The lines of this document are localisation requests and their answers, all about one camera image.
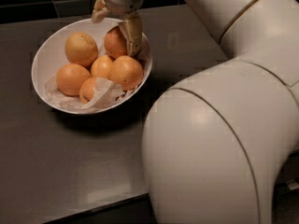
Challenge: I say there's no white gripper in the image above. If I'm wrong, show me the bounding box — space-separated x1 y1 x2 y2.
92 0 143 56

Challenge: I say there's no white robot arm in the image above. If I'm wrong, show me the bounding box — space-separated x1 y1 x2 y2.
142 0 299 224

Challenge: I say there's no white bowl with oranges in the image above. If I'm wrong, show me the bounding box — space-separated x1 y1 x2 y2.
30 17 154 116

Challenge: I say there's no white paper in bowl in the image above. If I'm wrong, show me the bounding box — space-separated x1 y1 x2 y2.
43 25 151 112

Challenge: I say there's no yellowish orange top left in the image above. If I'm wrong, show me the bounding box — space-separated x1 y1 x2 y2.
64 32 99 68

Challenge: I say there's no orange middle small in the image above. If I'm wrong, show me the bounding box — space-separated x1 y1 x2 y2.
91 55 114 79

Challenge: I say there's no orange under paper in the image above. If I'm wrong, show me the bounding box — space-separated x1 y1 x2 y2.
79 77 96 104

